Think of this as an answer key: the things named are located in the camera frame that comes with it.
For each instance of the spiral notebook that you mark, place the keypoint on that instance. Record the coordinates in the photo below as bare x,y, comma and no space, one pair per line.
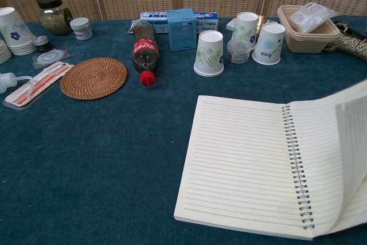
238,164

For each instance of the small black-lid jar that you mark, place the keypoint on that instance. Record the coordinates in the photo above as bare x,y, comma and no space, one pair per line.
42,44

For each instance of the small white red-print box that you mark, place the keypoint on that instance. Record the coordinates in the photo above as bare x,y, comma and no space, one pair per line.
272,22

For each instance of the blue print paper cup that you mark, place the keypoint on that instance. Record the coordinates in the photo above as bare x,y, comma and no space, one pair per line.
269,45

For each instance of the clear plastic squeeze bottle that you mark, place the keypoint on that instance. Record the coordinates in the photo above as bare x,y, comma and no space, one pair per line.
7,81

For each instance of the blue felt table cloth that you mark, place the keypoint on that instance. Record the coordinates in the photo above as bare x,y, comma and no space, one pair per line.
86,156

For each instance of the white cream jar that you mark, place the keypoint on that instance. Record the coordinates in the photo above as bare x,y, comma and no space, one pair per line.
81,28

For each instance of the beige paper food tray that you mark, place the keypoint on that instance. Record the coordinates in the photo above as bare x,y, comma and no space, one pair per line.
306,42

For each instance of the clear bag white contents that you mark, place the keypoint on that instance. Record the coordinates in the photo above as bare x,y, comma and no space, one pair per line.
311,17

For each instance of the cola bottle red cap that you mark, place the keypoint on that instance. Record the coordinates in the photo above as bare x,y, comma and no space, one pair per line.
144,52

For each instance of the glass jar black lid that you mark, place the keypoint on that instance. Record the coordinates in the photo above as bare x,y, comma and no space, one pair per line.
54,17

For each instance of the round sewing kit packet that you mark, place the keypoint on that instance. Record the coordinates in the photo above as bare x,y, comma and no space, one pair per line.
51,57

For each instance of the round woven rattan coaster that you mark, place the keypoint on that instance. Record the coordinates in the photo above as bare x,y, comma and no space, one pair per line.
94,78

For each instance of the light blue carton box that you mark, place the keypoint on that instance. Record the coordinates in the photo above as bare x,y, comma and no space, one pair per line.
181,30

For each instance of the white paper cup stack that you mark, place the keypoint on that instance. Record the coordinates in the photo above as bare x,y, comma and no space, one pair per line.
4,52

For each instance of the pink toothbrush pack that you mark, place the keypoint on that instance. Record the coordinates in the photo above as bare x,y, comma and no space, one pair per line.
37,87

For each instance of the small clear plastic jar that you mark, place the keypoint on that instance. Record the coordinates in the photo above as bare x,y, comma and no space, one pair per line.
238,52

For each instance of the white blue toothpaste box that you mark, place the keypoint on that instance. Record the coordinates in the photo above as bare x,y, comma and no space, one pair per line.
155,18

